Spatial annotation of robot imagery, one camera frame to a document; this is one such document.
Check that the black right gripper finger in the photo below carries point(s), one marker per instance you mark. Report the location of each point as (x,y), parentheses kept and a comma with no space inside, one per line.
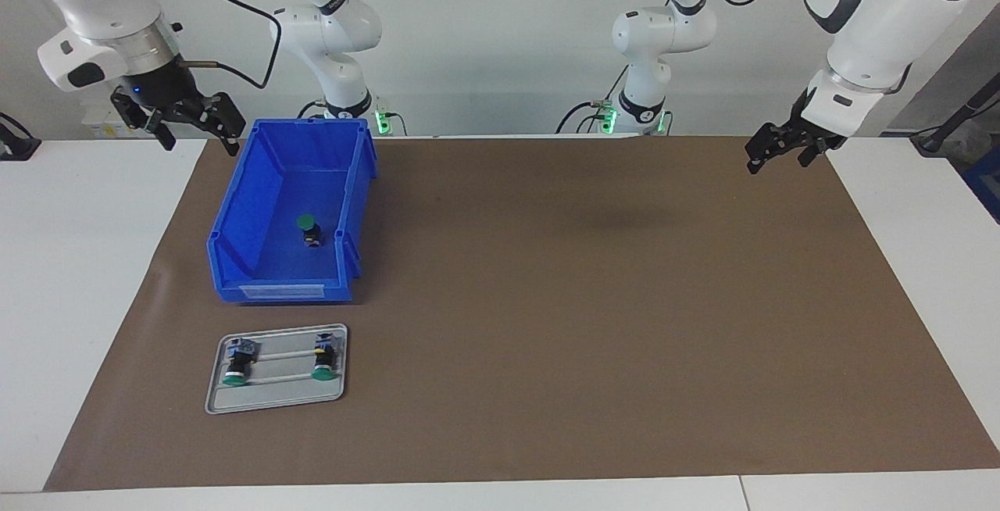
(226,116)
(144,116)

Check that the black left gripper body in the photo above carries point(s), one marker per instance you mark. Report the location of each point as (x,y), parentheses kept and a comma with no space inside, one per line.
(812,134)

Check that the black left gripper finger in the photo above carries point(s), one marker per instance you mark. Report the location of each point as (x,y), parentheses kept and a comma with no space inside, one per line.
(769,142)
(812,154)

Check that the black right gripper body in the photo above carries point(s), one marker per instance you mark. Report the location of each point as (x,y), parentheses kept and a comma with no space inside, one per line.
(156,89)

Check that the green push button switch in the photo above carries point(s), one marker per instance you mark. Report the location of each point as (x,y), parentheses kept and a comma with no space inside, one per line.
(323,362)
(237,366)
(305,223)

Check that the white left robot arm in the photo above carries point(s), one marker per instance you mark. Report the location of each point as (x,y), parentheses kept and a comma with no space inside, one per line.
(883,19)

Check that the black table clamp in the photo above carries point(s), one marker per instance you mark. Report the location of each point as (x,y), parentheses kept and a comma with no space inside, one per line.
(16,148)

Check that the black stand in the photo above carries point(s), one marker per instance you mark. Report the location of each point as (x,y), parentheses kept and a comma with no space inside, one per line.
(949,124)

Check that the blue plastic storage bin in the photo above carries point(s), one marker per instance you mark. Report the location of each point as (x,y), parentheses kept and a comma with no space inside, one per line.
(266,261)

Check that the blue crate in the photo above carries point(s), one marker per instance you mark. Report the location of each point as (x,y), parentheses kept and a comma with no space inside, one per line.
(986,183)

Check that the brown table mat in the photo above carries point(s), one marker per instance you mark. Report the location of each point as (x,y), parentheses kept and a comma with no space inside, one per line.
(625,378)

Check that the silver metal tray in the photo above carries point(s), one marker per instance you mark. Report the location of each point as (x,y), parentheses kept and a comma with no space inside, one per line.
(273,394)

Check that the white wall box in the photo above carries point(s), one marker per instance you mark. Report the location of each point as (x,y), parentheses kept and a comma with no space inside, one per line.
(98,124)

